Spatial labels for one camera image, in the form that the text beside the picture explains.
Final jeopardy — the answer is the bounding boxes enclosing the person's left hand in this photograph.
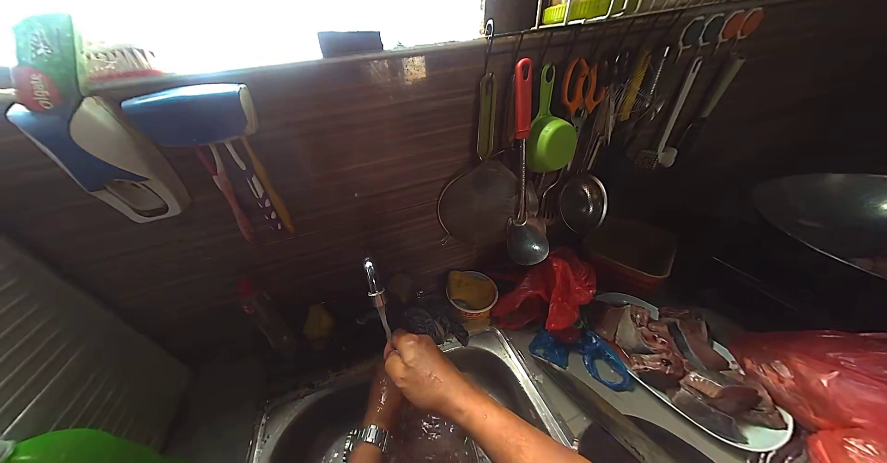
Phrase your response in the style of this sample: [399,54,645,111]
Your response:
[372,344,406,432]

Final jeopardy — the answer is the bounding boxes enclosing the person's right hand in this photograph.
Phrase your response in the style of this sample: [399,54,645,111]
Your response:
[384,329,479,421]

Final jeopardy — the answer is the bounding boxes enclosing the person's right forearm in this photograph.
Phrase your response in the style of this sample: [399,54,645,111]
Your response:
[450,383,592,463]

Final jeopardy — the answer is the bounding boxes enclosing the person's left forearm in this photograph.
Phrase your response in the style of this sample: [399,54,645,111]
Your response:
[344,418,400,463]

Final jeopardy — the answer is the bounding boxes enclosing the dark mesh scrubber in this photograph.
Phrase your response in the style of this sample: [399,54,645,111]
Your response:
[401,302,470,347]

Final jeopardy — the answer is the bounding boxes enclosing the chrome faucet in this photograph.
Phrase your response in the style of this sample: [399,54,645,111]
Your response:
[362,257,387,309]

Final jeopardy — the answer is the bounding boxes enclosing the yellow crumpled sponge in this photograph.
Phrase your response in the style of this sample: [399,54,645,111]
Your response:
[304,303,336,342]

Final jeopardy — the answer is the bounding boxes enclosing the white plastic tub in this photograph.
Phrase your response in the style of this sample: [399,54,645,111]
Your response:
[446,271,499,321]

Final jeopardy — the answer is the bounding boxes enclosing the stainless steel sink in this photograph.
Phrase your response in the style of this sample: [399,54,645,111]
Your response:
[248,327,577,463]

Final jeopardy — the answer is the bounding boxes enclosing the bottle with red cap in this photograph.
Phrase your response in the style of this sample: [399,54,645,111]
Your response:
[237,276,298,360]

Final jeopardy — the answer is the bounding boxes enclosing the red plastic bag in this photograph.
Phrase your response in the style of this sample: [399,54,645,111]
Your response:
[491,247,597,332]

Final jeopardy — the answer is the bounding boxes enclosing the large mesh strainer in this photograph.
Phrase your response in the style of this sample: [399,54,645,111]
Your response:
[437,72,529,246]

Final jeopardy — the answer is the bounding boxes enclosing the blue plastic bag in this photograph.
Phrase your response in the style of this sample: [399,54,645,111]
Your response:
[529,326,633,392]

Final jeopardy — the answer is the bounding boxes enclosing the yellow toothbrush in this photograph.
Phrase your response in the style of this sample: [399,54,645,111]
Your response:
[240,136,297,234]

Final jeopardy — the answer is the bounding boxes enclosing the long dark knife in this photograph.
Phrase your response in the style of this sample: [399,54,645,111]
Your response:
[537,358,672,463]

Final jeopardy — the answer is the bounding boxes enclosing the purple white toothbrush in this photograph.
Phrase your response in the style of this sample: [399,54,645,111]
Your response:
[223,139,285,232]

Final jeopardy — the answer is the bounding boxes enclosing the metal fork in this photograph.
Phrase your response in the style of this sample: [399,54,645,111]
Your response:
[539,171,568,223]

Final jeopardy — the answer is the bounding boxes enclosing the pink toothbrush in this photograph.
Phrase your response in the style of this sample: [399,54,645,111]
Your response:
[196,144,257,244]

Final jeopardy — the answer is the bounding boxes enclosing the small round metal strainer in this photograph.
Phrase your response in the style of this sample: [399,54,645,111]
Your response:
[559,172,608,234]

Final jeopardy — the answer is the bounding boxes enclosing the green plastic measuring cup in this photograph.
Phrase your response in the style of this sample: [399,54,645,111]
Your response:
[527,63,578,173]

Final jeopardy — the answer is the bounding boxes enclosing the brown plastic basin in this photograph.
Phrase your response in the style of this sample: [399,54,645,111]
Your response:
[583,219,679,291]

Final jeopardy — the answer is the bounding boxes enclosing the pile of fish pieces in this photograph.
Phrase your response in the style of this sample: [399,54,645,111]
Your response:
[597,302,787,445]

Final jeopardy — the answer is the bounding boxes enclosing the dark block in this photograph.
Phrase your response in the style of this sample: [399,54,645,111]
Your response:
[317,30,384,59]

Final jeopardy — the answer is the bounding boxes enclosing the blue white toothbrush holder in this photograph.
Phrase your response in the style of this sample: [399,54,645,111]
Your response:
[121,83,259,148]

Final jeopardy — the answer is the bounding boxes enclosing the grey ribbed panel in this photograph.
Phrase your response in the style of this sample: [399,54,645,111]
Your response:
[0,234,191,453]

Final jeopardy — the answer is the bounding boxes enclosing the bright green plastic object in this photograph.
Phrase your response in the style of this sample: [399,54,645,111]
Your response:
[0,428,174,463]

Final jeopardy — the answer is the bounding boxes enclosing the yellow hanging utensil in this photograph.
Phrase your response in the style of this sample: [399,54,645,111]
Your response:
[620,50,652,122]

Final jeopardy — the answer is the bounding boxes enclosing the blue white toothpaste dispenser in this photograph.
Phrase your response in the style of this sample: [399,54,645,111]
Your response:
[6,95,191,225]

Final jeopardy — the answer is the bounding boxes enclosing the dark stove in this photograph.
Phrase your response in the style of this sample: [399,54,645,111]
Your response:
[675,227,887,335]

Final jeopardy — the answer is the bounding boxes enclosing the white oval plate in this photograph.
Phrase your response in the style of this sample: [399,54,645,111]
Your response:
[594,292,794,453]

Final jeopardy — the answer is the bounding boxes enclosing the window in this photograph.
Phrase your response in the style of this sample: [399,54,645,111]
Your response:
[0,0,489,90]

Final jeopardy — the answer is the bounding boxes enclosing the lime green plastic basket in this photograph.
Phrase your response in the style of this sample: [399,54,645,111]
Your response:
[542,0,640,26]

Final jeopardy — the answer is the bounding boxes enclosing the red brush with white bristles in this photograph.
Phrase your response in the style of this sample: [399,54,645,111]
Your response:
[83,42,164,82]

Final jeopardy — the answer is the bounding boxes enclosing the knife with pale blade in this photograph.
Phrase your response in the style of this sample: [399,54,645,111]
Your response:
[682,57,747,146]

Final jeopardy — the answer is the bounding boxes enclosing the large red translucent bag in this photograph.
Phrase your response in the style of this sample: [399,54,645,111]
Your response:
[728,330,887,463]

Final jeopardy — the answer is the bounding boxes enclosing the white round hook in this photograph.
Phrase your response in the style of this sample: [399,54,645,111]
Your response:
[678,16,706,50]

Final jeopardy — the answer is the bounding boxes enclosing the metal wok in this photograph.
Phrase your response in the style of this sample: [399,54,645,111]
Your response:
[751,174,887,280]

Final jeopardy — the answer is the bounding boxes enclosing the blue round hook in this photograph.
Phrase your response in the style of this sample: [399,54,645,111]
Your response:
[701,12,726,46]

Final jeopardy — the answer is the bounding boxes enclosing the green red toothpaste tube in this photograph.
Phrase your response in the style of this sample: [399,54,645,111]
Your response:
[12,12,87,113]

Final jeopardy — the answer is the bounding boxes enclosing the red-handled metal spoon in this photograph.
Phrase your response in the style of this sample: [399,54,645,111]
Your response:
[506,57,550,267]

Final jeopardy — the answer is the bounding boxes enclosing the orange-handled scissors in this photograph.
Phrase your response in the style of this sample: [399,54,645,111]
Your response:
[561,57,607,138]

